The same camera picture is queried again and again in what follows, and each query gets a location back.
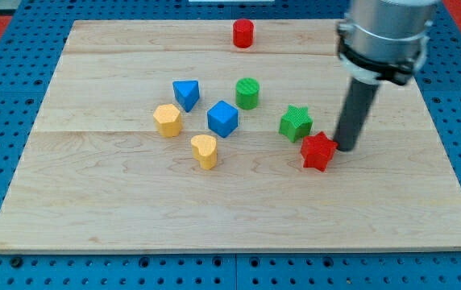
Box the yellow heart block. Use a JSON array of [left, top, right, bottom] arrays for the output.
[[190, 135, 218, 170]]

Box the blue cube block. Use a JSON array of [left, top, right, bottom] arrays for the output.
[[207, 101, 239, 138]]

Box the green cylinder block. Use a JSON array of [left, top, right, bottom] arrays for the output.
[[235, 77, 260, 110]]

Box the blue triangle block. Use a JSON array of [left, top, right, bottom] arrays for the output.
[[172, 80, 200, 112]]

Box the yellow hexagon block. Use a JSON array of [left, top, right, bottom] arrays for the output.
[[153, 104, 183, 138]]

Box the green star block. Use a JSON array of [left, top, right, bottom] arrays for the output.
[[279, 105, 313, 143]]

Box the wooden board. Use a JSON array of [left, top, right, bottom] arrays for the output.
[[0, 19, 461, 255]]

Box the red star block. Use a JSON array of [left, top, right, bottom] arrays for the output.
[[300, 131, 338, 172]]

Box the red cylinder block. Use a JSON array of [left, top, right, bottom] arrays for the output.
[[232, 19, 255, 48]]

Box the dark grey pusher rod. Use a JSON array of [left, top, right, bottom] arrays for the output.
[[333, 78, 379, 152]]

